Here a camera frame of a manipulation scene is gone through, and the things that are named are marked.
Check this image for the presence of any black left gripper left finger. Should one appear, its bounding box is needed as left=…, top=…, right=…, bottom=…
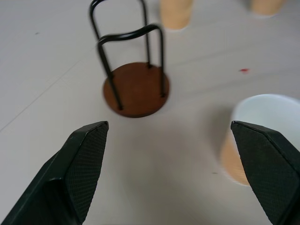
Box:
left=0, top=120, right=109, bottom=225

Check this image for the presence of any tan paper cup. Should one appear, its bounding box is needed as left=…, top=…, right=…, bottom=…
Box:
left=250, top=0, right=285, bottom=16
left=159, top=0, right=193, bottom=30
left=220, top=93, right=300, bottom=187

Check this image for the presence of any wire cup holder wooden base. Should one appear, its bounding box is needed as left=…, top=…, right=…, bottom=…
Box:
left=88, top=0, right=171, bottom=119

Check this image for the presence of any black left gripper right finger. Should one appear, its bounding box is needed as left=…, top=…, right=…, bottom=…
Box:
left=230, top=120, right=300, bottom=225

